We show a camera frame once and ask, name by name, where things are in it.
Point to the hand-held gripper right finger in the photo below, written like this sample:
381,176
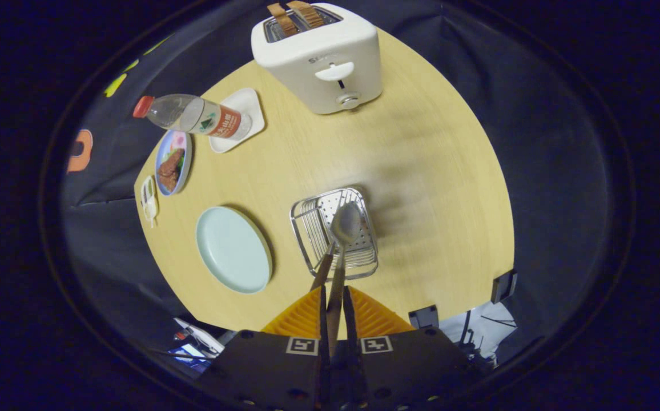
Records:
348,311

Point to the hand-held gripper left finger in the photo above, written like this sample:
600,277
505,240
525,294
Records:
323,319

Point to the black table clamp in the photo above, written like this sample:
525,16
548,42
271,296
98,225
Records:
503,286
423,317

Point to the pale green plate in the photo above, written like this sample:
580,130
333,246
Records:
230,248

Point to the white flat object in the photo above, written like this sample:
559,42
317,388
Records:
201,337

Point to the lit blue screen device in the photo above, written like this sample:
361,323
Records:
190,353

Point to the small white divided dish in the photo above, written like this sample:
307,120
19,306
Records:
149,200

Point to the blue plate with food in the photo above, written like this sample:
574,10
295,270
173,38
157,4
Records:
171,165

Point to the white square coaster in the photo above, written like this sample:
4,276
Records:
248,103

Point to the clear water bottle red cap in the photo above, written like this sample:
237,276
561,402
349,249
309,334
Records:
193,114

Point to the white toaster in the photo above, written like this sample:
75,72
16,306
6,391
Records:
318,57

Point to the black backdrop cloth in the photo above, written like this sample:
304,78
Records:
547,148

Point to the brown toast slice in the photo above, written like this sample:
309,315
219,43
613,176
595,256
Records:
307,14
282,20

